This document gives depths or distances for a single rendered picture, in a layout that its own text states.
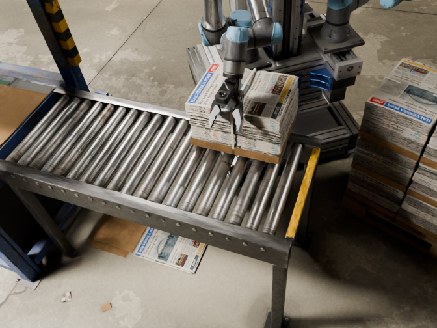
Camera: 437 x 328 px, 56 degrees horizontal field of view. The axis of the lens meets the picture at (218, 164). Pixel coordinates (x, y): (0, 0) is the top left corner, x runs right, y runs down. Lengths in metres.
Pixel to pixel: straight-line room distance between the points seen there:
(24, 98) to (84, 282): 1.02
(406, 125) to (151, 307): 1.51
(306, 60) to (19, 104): 1.47
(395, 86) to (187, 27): 2.44
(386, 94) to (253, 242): 0.92
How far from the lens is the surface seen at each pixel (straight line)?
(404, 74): 2.09
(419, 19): 4.16
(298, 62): 2.26
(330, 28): 2.24
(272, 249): 1.45
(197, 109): 1.57
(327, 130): 2.60
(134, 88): 3.42
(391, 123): 1.94
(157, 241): 2.43
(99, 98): 2.10
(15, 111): 2.23
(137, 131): 1.88
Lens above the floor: 2.07
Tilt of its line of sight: 50 degrees down
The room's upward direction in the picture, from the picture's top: 8 degrees counter-clockwise
